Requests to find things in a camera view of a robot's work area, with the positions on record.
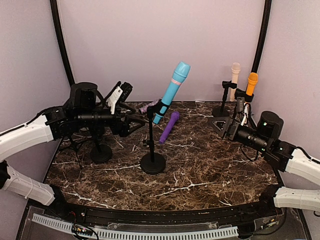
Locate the purple microphone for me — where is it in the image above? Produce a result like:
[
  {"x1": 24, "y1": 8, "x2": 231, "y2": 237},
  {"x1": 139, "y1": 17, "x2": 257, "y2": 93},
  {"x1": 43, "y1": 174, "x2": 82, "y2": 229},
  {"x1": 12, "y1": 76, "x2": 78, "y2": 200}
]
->
[{"x1": 158, "y1": 111, "x2": 180, "y2": 145}]

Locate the orange microphone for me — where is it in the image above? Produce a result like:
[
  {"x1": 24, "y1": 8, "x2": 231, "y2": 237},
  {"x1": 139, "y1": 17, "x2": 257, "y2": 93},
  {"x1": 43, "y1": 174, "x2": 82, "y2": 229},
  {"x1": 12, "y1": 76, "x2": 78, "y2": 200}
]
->
[{"x1": 246, "y1": 72, "x2": 259, "y2": 96}]

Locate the light blue microphone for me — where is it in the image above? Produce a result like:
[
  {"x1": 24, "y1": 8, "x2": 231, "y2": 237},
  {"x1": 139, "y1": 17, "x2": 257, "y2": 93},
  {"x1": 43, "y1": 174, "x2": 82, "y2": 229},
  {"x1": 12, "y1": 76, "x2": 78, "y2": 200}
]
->
[{"x1": 153, "y1": 61, "x2": 191, "y2": 124}]

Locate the black tripod shock-mount stand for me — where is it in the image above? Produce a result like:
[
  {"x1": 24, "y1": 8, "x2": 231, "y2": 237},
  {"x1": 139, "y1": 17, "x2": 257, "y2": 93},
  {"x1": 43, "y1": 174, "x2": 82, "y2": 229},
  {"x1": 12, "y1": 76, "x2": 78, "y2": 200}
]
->
[{"x1": 58, "y1": 128, "x2": 93, "y2": 170}]

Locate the black left corner frame post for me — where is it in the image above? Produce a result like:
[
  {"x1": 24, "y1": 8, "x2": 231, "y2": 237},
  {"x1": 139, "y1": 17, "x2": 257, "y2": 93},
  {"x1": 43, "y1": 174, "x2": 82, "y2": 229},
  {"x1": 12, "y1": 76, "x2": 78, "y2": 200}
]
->
[{"x1": 49, "y1": 0, "x2": 75, "y2": 87}]

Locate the white slotted cable duct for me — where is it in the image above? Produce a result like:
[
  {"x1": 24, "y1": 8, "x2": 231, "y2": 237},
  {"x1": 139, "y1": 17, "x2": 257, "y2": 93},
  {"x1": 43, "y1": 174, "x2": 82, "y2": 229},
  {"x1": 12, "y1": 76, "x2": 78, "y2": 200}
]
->
[{"x1": 31, "y1": 213, "x2": 239, "y2": 240}]

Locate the black corner frame post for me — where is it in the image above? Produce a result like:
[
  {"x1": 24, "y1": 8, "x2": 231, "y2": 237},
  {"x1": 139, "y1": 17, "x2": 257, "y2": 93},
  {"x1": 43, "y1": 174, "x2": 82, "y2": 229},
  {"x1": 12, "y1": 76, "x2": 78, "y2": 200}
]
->
[
  {"x1": 251, "y1": 0, "x2": 272, "y2": 74},
  {"x1": 49, "y1": 0, "x2": 75, "y2": 87}
]

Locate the black stand holding purple microphone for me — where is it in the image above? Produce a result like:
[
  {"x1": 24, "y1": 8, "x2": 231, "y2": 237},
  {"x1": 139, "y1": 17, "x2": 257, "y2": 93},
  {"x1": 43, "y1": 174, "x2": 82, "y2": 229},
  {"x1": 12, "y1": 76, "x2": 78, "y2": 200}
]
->
[{"x1": 89, "y1": 129, "x2": 113, "y2": 164}]

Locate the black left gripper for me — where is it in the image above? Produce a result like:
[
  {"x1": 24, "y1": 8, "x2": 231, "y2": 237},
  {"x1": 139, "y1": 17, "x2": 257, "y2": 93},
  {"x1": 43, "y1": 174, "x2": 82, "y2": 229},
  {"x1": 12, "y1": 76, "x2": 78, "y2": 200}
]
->
[{"x1": 76, "y1": 104, "x2": 147, "y2": 138}]

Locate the black stand holding blue microphone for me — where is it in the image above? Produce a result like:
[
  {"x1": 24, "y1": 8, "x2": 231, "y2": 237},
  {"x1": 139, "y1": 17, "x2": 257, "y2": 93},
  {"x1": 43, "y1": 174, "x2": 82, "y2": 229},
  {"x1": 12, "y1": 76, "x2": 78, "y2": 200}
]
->
[{"x1": 140, "y1": 106, "x2": 166, "y2": 175}]

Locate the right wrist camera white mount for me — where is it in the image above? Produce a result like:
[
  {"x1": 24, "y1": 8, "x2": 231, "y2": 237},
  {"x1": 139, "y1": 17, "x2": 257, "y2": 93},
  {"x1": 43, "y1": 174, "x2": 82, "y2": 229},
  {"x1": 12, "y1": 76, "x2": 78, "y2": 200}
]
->
[{"x1": 236, "y1": 97, "x2": 251, "y2": 126}]

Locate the black front table rail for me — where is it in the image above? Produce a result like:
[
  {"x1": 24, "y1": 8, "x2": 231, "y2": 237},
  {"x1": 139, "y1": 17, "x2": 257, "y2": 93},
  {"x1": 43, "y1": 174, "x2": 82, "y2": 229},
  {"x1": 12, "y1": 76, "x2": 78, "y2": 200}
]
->
[{"x1": 43, "y1": 199, "x2": 283, "y2": 227}]

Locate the black stand holding orange microphone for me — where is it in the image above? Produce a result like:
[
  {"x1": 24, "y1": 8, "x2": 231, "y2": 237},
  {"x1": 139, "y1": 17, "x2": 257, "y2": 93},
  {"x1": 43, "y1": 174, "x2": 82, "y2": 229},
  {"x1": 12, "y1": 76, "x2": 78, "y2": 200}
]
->
[{"x1": 232, "y1": 88, "x2": 254, "y2": 119}]

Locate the rhinestone silver-head microphone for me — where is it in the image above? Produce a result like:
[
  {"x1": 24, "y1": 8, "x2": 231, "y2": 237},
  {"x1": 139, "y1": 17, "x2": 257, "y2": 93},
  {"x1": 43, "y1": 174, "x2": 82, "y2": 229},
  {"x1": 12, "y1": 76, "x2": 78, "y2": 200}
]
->
[{"x1": 138, "y1": 98, "x2": 161, "y2": 115}]

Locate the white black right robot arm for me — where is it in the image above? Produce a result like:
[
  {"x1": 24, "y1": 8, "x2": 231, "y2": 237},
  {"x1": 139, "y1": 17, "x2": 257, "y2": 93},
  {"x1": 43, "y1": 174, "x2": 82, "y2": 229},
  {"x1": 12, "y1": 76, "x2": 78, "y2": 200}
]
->
[{"x1": 208, "y1": 111, "x2": 320, "y2": 217}]

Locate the black stand holding white microphone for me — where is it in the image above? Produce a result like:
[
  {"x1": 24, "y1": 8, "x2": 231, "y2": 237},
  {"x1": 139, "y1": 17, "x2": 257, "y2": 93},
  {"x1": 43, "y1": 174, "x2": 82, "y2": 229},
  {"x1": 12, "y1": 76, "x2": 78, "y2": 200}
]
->
[{"x1": 212, "y1": 80, "x2": 237, "y2": 117}]

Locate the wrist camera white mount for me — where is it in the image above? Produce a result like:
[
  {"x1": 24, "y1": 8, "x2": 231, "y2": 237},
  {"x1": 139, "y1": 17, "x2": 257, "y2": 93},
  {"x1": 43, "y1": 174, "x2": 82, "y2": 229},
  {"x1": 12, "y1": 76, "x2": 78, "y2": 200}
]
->
[
  {"x1": 236, "y1": 97, "x2": 251, "y2": 126},
  {"x1": 104, "y1": 81, "x2": 133, "y2": 115}
]

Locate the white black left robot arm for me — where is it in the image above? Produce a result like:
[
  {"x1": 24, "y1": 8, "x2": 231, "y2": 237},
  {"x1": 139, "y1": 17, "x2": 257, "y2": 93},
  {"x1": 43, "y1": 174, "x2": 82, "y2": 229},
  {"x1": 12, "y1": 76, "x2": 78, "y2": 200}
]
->
[{"x1": 0, "y1": 81, "x2": 145, "y2": 218}]

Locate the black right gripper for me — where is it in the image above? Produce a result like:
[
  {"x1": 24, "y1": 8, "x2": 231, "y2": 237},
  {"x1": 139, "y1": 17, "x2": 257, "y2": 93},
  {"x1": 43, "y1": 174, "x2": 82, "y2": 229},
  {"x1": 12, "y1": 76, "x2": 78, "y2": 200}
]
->
[{"x1": 208, "y1": 116, "x2": 270, "y2": 154}]

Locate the cream white microphone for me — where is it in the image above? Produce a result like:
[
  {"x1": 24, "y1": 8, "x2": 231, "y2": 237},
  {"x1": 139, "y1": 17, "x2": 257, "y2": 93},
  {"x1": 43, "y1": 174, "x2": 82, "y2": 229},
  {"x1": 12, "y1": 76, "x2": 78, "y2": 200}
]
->
[{"x1": 229, "y1": 62, "x2": 241, "y2": 102}]

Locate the black right corner frame post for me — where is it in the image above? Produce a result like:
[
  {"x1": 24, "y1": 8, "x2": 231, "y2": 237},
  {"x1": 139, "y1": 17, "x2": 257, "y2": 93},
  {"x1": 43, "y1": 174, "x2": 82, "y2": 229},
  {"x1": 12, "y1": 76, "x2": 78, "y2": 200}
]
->
[{"x1": 251, "y1": 0, "x2": 272, "y2": 74}]

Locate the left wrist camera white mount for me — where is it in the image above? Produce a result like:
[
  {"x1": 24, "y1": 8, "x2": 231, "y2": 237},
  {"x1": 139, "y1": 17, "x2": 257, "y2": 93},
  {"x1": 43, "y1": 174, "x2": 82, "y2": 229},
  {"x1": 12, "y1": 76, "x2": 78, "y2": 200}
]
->
[{"x1": 104, "y1": 81, "x2": 133, "y2": 115}]

